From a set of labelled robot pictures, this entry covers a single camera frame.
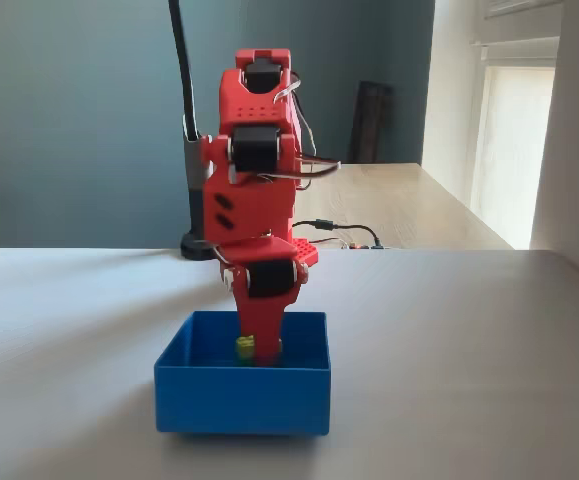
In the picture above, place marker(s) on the green lego brick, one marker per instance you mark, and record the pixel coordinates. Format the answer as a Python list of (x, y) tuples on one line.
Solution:
[(244, 344)]

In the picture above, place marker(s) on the red robot arm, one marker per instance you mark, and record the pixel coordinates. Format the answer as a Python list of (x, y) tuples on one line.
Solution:
[(254, 205)]

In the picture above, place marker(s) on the black gooseneck stand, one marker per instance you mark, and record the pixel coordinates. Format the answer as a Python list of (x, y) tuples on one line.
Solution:
[(185, 75)]

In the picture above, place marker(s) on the blue plastic box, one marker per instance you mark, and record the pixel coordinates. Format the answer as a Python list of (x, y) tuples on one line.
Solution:
[(239, 400)]

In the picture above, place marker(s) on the dark board leaning on wall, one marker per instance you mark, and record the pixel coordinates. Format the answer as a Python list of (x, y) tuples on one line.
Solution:
[(371, 125)]

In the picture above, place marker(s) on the bright window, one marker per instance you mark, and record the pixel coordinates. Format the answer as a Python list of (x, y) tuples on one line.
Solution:
[(514, 150)]

